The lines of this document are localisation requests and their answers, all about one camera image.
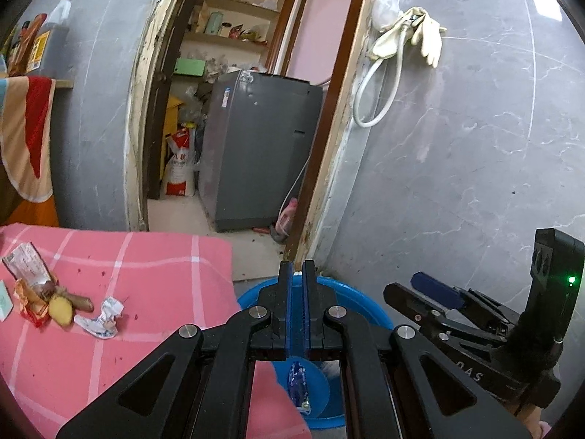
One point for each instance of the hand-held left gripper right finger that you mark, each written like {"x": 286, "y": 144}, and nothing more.
{"x": 310, "y": 315}

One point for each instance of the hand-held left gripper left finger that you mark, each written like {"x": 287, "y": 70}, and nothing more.
{"x": 285, "y": 315}

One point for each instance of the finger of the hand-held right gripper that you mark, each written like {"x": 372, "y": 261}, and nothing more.
{"x": 411, "y": 304}
{"x": 436, "y": 289}

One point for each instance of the blue plastic wrapper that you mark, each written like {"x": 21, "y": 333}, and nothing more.
{"x": 297, "y": 382}

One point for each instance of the blue plastic basin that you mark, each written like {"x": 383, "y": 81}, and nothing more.
{"x": 320, "y": 402}

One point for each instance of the ginger piece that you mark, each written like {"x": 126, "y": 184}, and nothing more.
{"x": 60, "y": 311}

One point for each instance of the orange foil wrapper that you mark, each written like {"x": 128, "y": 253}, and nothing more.
{"x": 29, "y": 305}

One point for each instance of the white paper wrapper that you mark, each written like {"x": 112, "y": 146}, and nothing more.
{"x": 25, "y": 263}

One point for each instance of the pink checked tablecloth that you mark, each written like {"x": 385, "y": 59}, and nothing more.
{"x": 137, "y": 283}

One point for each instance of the grey washing machine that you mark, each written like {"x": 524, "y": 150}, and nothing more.
{"x": 256, "y": 146}

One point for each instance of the white red rice bag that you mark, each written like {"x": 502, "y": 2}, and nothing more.
{"x": 180, "y": 169}

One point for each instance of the cream rubber gloves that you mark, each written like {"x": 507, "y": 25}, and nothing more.
{"x": 429, "y": 36}

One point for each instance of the orange cloth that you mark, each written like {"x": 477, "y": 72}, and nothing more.
{"x": 41, "y": 215}

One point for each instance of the green flat box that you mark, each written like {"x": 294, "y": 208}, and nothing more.
{"x": 188, "y": 67}

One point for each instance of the pale green box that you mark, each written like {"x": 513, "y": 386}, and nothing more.
{"x": 4, "y": 302}

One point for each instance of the teal flask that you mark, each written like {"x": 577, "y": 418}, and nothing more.
{"x": 213, "y": 23}

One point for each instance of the red beige striped towel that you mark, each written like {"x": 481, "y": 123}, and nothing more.
{"x": 23, "y": 146}

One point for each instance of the dark jug yellow label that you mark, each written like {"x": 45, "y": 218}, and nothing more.
{"x": 48, "y": 50}

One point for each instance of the red orange packet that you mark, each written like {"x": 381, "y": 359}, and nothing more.
{"x": 26, "y": 41}

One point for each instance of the clear oil bottle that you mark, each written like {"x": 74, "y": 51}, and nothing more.
{"x": 57, "y": 13}

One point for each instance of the worn wooden door frame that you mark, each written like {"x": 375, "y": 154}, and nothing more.
{"x": 141, "y": 100}

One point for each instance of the wooden wall shelves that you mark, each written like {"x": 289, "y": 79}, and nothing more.
{"x": 228, "y": 39}

